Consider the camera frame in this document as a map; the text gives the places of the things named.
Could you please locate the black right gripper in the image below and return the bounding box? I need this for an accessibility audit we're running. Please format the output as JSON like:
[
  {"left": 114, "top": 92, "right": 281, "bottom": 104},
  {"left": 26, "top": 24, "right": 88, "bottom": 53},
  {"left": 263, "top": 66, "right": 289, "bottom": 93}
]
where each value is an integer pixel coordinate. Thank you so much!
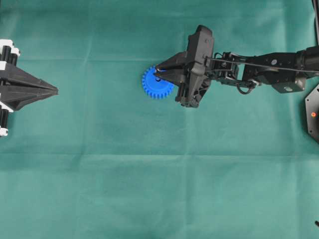
[{"left": 155, "top": 25, "right": 214, "bottom": 108}]

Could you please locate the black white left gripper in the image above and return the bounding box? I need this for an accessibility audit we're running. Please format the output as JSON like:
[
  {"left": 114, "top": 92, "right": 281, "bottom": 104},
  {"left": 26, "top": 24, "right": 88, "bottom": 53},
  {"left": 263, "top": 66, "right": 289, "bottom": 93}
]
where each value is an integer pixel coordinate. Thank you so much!
[{"left": 0, "top": 39, "right": 58, "bottom": 137}]

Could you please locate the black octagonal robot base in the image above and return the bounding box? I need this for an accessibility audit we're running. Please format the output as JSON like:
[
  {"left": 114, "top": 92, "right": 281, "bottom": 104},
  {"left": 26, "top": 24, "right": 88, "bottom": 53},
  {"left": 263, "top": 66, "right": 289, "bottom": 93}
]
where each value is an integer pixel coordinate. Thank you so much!
[{"left": 305, "top": 85, "right": 319, "bottom": 143}]

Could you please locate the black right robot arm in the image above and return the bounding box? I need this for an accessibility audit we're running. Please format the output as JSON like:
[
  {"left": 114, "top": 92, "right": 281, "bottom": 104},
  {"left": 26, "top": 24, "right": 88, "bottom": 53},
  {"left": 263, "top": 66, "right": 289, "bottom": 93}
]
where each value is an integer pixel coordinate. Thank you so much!
[{"left": 154, "top": 25, "right": 319, "bottom": 108}]

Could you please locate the blue plastic gear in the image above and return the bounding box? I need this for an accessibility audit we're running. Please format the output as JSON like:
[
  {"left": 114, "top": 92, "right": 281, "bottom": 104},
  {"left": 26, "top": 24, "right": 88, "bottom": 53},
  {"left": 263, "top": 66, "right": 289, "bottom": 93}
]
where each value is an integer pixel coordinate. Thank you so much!
[{"left": 142, "top": 66, "right": 174, "bottom": 99}]

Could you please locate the green table cloth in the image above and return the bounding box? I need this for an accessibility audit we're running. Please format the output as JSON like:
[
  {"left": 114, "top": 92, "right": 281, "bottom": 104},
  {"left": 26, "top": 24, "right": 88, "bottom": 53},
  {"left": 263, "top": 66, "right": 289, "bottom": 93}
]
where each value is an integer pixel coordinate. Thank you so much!
[{"left": 0, "top": 0, "right": 319, "bottom": 239}]

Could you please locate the black cable top right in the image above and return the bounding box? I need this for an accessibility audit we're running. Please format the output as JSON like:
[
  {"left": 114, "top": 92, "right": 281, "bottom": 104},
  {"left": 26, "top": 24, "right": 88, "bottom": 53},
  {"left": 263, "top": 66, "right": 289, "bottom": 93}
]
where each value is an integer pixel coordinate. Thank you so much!
[{"left": 310, "top": 0, "right": 319, "bottom": 45}]

